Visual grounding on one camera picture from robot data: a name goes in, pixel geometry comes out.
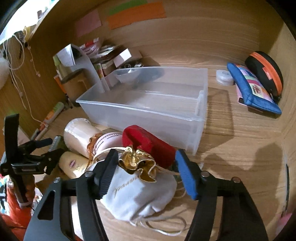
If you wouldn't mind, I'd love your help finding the blue zipper pouch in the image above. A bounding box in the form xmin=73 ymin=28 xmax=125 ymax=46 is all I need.
xmin=227 ymin=62 xmax=282 ymax=115

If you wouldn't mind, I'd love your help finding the pink paper note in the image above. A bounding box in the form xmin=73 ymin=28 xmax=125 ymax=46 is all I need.
xmin=74 ymin=10 xmax=102 ymax=38

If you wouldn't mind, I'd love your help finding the black round case orange zipper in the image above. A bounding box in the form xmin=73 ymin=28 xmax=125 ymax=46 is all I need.
xmin=245 ymin=51 xmax=284 ymax=103

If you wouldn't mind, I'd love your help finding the wooden desktop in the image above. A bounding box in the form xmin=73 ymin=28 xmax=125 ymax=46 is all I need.
xmin=17 ymin=52 xmax=289 ymax=241

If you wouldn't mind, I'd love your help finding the clear plastic bin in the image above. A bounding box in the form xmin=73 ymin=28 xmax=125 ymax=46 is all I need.
xmin=76 ymin=66 xmax=208 ymax=156

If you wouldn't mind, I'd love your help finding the green paper note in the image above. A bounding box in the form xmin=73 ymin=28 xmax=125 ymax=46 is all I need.
xmin=109 ymin=0 xmax=148 ymax=15

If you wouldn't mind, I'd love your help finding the white printed paper sheet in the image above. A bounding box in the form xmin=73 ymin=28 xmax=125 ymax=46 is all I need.
xmin=54 ymin=45 xmax=75 ymax=67

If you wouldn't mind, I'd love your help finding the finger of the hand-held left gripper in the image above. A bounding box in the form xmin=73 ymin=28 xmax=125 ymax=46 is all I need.
xmin=30 ymin=138 xmax=53 ymax=149
xmin=41 ymin=148 xmax=66 ymax=175

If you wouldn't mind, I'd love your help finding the green orange tube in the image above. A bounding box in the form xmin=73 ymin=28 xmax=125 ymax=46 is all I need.
xmin=43 ymin=102 xmax=65 ymax=124

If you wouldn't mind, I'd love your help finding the dark green bottle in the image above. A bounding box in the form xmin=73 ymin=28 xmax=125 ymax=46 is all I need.
xmin=51 ymin=136 xmax=67 ymax=153

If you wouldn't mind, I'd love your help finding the small white round container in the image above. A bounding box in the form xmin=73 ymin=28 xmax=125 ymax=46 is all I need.
xmin=216 ymin=70 xmax=233 ymax=86

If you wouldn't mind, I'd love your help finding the red case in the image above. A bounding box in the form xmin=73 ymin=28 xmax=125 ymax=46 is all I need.
xmin=122 ymin=125 xmax=176 ymax=168

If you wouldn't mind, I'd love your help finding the orange paper note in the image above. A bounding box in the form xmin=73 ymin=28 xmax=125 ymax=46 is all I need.
xmin=107 ymin=1 xmax=167 ymax=30

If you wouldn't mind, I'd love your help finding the white cardboard box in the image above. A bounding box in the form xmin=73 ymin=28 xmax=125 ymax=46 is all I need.
xmin=113 ymin=49 xmax=142 ymax=67

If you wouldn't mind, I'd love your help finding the pile of packets and papers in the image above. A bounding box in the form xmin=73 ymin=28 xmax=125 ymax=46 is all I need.
xmin=80 ymin=39 xmax=121 ymax=77

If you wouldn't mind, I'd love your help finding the white cloth bundle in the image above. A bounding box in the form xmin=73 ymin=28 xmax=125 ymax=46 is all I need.
xmin=89 ymin=132 xmax=124 ymax=163

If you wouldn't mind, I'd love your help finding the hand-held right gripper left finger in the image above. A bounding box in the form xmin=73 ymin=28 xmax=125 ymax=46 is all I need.
xmin=23 ymin=149 xmax=119 ymax=241

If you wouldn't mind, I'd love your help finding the small cream bottle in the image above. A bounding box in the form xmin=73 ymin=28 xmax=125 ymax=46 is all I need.
xmin=58 ymin=152 xmax=93 ymax=180

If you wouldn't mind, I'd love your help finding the cream cylinder bottle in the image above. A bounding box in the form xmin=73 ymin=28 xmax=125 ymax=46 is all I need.
xmin=63 ymin=118 xmax=97 ymax=158

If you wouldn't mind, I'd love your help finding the orange white tube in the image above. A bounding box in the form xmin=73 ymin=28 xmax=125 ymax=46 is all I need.
xmin=31 ymin=123 xmax=50 ymax=139

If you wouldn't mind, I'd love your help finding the open white booklet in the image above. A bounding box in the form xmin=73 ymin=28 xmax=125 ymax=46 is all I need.
xmin=53 ymin=44 xmax=110 ymax=93

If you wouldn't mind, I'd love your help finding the white drawstring pouch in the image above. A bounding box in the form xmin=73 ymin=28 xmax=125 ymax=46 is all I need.
xmin=100 ymin=160 xmax=186 ymax=234

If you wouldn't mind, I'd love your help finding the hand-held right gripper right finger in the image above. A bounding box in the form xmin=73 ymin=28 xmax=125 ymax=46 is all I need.
xmin=175 ymin=149 xmax=269 ymax=241

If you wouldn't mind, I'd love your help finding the white cable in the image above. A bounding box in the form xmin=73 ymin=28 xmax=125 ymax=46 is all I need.
xmin=3 ymin=38 xmax=44 ymax=123

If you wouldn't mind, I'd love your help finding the white round object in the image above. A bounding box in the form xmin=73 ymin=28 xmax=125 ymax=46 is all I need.
xmin=0 ymin=57 xmax=12 ymax=88

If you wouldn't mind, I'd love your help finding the gold fabric pouch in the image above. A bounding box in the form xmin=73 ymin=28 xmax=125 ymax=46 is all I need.
xmin=118 ymin=146 xmax=158 ymax=182

